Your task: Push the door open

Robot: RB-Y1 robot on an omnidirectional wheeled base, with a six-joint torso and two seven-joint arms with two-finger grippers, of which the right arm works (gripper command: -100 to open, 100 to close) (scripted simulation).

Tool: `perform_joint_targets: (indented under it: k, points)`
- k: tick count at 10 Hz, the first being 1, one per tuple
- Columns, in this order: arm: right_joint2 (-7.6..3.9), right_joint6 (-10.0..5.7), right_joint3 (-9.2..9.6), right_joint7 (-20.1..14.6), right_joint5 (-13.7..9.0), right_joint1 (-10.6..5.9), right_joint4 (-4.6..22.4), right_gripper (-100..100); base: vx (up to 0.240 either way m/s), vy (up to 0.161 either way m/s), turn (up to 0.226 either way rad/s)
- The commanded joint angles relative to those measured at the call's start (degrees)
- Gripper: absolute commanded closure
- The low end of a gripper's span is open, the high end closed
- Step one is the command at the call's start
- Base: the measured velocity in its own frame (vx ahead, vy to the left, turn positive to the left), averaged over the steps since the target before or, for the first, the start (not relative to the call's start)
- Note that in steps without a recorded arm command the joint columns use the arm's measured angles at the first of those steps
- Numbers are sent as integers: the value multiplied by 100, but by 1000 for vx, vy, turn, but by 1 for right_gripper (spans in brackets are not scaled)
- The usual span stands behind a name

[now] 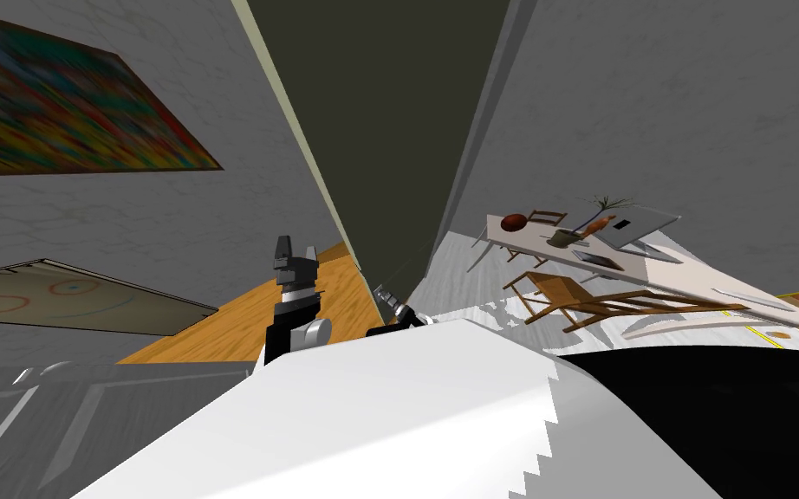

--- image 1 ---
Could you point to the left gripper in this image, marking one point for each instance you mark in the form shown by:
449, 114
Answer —
296, 274

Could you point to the dark olive door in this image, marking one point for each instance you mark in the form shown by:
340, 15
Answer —
385, 138

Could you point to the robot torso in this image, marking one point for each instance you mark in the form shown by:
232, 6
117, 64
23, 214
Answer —
399, 423

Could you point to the beige picture with circles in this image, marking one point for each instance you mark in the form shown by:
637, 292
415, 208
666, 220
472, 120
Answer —
74, 298

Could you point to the wooden slatted chair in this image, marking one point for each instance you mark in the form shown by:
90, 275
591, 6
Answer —
566, 294
544, 218

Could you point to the colourful abstract painting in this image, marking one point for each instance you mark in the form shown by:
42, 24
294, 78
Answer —
53, 104

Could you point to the grey panelled door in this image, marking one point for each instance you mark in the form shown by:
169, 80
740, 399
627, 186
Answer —
39, 436

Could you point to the white table with items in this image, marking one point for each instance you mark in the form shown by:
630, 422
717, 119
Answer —
656, 274

